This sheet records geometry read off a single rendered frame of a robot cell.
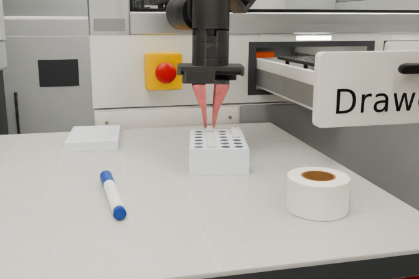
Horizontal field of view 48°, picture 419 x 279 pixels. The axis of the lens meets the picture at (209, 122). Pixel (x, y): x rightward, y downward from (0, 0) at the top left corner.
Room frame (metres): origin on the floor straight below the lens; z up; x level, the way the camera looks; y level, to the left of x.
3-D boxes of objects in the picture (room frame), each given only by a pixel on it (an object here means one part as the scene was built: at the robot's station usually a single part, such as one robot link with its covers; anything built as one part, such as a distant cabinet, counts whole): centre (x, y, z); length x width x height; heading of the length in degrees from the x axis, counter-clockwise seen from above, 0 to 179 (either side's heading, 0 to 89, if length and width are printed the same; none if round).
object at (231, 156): (0.69, -0.01, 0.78); 0.12 x 0.08 x 0.04; 1
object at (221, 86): (0.74, 0.01, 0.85); 0.07 x 0.07 x 0.09; 2
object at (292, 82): (0.91, -0.25, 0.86); 0.40 x 0.26 x 0.06; 12
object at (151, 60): (0.94, 0.09, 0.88); 0.07 x 0.05 x 0.07; 102
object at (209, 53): (0.74, 0.00, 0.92); 0.10 x 0.07 x 0.07; 92
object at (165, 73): (0.90, 0.08, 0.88); 0.04 x 0.03 x 0.04; 102
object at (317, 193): (0.51, -0.12, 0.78); 0.07 x 0.07 x 0.04
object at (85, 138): (0.82, 0.21, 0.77); 0.13 x 0.09 x 0.02; 9
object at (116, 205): (0.54, 0.12, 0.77); 0.14 x 0.02 x 0.02; 18
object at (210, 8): (0.74, 0.00, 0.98); 0.07 x 0.06 x 0.07; 32
